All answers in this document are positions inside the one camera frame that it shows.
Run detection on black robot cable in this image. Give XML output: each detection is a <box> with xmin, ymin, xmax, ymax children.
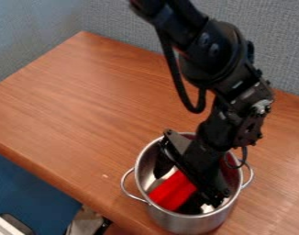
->
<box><xmin>156</xmin><ymin>27</ymin><xmax>208</xmax><ymax>115</ymax></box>

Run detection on grey table leg bracket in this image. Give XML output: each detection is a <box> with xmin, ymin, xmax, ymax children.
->
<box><xmin>64</xmin><ymin>206</ymin><xmax>112</xmax><ymax>235</ymax></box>

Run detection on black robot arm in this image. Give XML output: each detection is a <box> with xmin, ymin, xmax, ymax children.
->
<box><xmin>128</xmin><ymin>0</ymin><xmax>273</xmax><ymax>215</ymax></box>

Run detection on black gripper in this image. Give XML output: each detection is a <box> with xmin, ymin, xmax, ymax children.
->
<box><xmin>153</xmin><ymin>129</ymin><xmax>231</xmax><ymax>215</ymax></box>

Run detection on metal pot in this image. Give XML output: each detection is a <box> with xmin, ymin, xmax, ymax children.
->
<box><xmin>120</xmin><ymin>137</ymin><xmax>255</xmax><ymax>235</ymax></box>

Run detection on red block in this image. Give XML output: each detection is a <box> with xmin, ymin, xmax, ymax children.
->
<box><xmin>148</xmin><ymin>171</ymin><xmax>197</xmax><ymax>211</ymax></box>

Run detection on white object at corner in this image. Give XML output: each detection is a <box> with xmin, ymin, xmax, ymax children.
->
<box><xmin>0</xmin><ymin>214</ymin><xmax>36</xmax><ymax>235</ymax></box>

